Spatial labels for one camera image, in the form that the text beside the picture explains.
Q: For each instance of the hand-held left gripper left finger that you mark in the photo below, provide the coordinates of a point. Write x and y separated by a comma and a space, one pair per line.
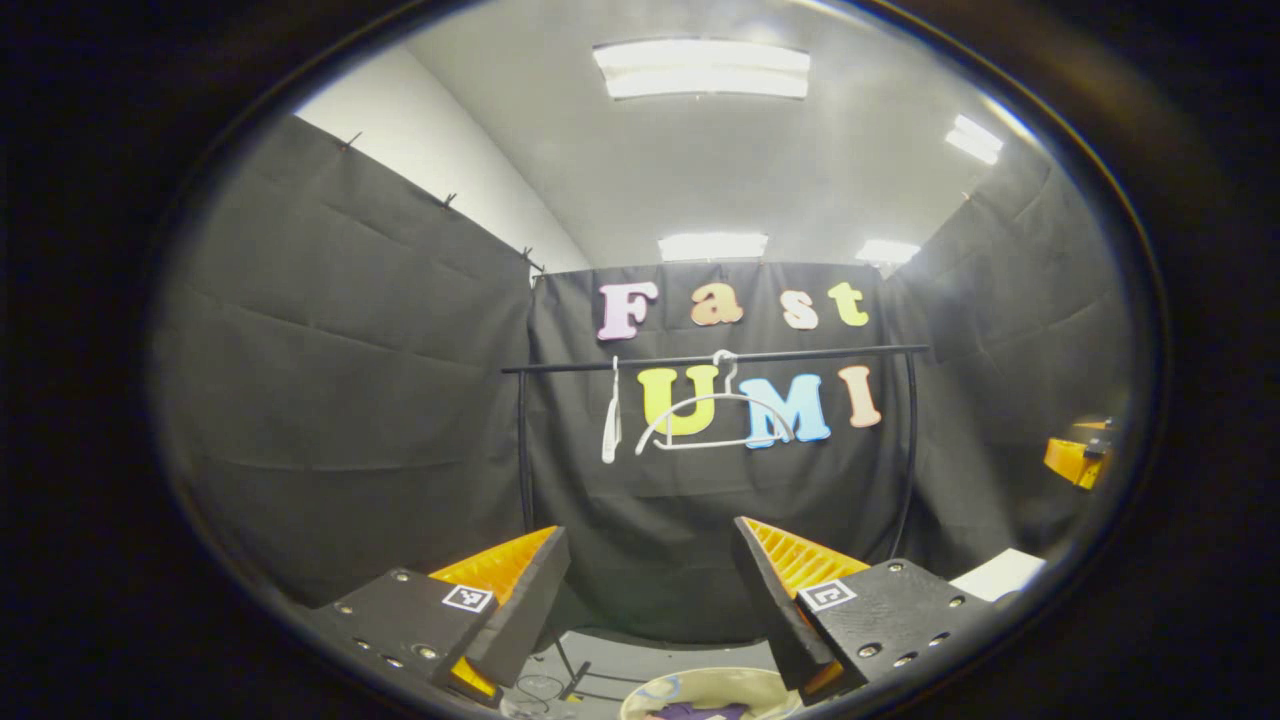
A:
525, 610

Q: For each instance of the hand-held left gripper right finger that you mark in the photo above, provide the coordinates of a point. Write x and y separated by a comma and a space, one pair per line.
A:
775, 610

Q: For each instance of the white table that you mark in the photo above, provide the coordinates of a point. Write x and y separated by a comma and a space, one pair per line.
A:
1000, 575

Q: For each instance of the black backdrop cloth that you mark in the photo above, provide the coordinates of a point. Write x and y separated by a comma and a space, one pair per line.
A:
350, 400

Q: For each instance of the white clothes hanger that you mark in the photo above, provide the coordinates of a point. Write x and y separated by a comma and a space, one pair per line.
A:
610, 440
715, 397

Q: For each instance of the cream round laundry hamper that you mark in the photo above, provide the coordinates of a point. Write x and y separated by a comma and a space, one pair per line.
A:
720, 685

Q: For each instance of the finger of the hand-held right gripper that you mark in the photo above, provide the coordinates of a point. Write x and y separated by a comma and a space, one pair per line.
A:
1072, 462
1092, 428

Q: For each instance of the large ceiling light panel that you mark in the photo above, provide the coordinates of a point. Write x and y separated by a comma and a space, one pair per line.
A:
700, 70

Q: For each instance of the black clothes rack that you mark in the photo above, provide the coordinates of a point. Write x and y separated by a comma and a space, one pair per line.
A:
600, 365

